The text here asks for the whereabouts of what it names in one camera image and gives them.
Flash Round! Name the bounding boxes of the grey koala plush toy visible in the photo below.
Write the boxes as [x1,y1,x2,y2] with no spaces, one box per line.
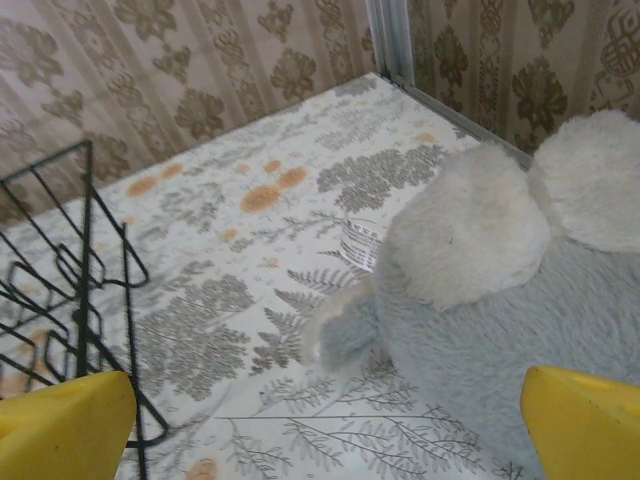
[302,108,640,480]

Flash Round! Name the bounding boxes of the floral fern print tablecloth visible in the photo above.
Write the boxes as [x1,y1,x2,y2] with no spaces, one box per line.
[0,71,539,480]

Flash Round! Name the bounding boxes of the aluminium table edge rail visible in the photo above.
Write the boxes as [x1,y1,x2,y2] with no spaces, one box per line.
[399,79,535,169]

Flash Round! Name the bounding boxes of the aluminium frame post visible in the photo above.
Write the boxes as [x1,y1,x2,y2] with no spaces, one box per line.
[367,0,416,86]

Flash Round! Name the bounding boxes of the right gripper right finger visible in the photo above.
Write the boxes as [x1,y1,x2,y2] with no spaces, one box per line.
[519,365,640,480]

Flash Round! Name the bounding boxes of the black wire dish rack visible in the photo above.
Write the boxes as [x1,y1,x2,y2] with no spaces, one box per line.
[0,139,171,480]

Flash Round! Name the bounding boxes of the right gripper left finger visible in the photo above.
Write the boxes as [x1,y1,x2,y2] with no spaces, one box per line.
[0,370,137,480]

